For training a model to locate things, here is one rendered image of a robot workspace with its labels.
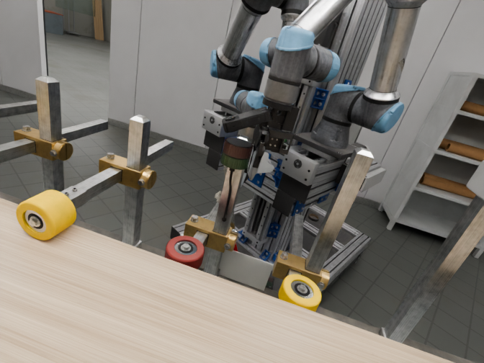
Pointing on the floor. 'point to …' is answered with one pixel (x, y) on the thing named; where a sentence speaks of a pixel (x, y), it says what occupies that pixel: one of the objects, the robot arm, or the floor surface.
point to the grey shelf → (439, 161)
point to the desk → (53, 22)
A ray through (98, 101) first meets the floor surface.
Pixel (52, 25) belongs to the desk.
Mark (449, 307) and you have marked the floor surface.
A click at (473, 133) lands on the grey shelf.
